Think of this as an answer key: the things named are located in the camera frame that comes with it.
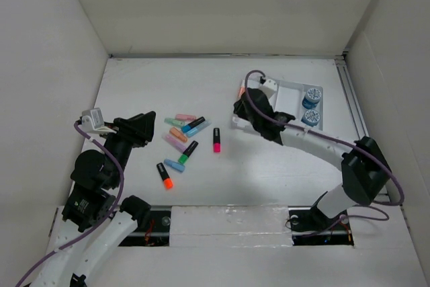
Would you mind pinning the black green highlighter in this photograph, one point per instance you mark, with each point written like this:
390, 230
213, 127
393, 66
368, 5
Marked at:
187, 152

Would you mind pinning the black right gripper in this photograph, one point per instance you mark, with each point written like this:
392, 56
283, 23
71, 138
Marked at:
239, 109

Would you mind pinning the pastel blue clear highlighter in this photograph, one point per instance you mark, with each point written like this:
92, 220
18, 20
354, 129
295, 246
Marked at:
198, 128

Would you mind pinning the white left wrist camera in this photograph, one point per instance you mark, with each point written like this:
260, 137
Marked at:
92, 120

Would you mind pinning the black blue highlighter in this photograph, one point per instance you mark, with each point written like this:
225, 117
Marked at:
192, 124

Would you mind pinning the aluminium rail right side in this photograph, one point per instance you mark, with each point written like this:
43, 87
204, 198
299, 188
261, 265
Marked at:
350, 96

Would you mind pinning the pastel orange short highlighter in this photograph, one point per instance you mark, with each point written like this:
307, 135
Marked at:
178, 134

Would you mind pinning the pastel orange clear highlighter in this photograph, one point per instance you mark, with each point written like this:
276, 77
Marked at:
241, 91

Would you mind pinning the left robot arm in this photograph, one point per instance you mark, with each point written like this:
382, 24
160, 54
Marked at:
95, 219

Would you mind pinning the black orange highlighter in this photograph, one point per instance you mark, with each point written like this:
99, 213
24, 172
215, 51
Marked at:
167, 181

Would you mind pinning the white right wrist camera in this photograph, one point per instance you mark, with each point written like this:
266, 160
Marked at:
268, 86

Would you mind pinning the pastel purple highlighter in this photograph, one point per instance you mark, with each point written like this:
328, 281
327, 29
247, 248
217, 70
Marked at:
174, 143

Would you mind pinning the black pink highlighter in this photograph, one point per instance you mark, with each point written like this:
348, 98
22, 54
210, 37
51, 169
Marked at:
216, 140

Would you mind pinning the white divided organizer tray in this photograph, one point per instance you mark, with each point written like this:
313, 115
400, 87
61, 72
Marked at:
287, 99

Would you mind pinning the aluminium rail back edge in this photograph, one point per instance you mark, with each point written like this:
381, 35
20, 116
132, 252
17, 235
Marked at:
221, 55

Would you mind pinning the blue tape roll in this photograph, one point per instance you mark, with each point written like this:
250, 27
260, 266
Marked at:
311, 117
311, 98

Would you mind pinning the pastel blue short highlighter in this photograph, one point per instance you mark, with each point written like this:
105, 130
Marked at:
174, 165

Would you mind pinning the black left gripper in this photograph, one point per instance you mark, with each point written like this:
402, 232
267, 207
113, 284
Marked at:
138, 128

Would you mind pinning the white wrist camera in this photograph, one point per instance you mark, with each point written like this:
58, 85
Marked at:
268, 86
92, 120

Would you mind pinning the pastel pink highlighter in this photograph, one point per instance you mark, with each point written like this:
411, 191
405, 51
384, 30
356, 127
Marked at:
185, 117

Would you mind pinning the pastel green short highlighter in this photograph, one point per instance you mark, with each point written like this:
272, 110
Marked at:
175, 122

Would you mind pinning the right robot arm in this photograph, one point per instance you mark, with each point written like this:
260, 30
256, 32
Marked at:
364, 170

